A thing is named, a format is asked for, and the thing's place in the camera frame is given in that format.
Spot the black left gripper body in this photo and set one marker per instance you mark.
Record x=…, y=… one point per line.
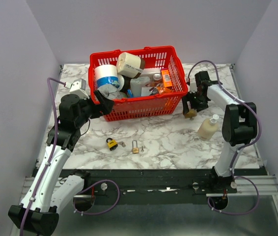
x=93, y=109

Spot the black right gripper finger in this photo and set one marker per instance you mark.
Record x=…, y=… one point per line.
x=201, y=107
x=186, y=109

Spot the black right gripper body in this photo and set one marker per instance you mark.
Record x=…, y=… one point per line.
x=196, y=99

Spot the large brass padlock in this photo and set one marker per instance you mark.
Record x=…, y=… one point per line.
x=191, y=114

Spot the yellow padlock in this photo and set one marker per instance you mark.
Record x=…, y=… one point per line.
x=112, y=144

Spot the small silver keys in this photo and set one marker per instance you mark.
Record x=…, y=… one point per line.
x=122, y=144

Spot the small brass padlock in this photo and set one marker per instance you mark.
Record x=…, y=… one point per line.
x=135, y=148

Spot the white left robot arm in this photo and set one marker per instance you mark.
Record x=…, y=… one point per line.
x=39, y=210

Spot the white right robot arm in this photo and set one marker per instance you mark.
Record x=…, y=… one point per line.
x=239, y=125

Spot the grey wrapped roll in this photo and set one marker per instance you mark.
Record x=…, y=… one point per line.
x=110, y=92

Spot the cream soap pump bottle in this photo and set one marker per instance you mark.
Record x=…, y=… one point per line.
x=208, y=128

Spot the orange box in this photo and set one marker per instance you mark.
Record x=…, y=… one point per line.
x=166, y=78

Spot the orange snack packet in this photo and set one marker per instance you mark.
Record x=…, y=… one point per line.
x=158, y=88

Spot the blue flat box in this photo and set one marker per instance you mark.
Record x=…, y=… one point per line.
x=129, y=93

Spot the white blue paper roll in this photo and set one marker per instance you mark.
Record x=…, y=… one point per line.
x=106, y=74

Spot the jar with metal lid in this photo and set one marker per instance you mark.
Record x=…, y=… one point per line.
x=157, y=77

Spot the white marbled container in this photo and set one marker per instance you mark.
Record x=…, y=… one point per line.
x=137, y=84

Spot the red plastic shopping basket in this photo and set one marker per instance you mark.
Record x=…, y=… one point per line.
x=163, y=57

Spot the beige paper roll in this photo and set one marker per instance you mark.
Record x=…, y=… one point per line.
x=130, y=65

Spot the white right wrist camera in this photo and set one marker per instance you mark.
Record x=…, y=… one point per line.
x=191, y=83

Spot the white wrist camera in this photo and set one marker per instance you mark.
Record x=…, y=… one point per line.
x=191, y=83
x=78, y=87

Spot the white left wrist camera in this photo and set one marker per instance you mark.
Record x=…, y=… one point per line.
x=78, y=87

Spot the black mounting base rail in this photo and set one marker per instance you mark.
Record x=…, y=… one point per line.
x=153, y=187

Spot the right aluminium extrusion rail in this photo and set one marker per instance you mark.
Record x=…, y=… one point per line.
x=247, y=186

